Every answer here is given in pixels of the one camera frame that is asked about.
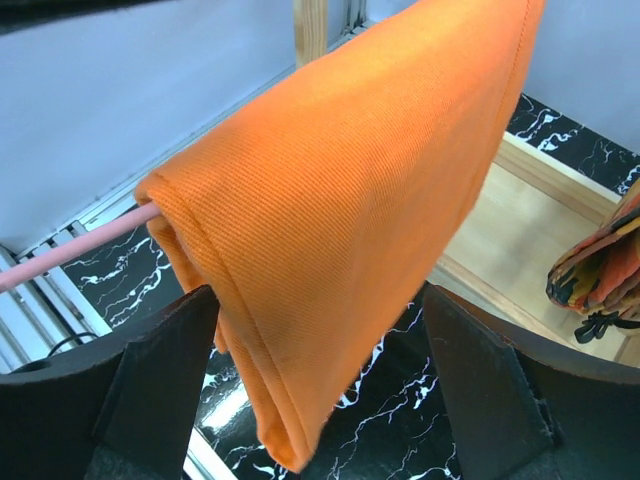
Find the aluminium mounting rail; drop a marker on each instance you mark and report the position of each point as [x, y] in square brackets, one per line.
[58, 310]

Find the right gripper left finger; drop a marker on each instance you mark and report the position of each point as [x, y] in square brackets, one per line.
[119, 407]

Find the camouflage patterned trousers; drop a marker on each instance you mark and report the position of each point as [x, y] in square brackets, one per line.
[599, 277]

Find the orange trousers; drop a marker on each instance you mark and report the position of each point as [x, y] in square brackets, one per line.
[316, 212]

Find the wooden clothes rack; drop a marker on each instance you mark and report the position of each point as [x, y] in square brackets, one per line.
[531, 210]

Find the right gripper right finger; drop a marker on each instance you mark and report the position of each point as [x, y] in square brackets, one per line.
[522, 406]

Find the pink wire hanger with orange trousers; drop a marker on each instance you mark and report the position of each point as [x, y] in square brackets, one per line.
[57, 256]

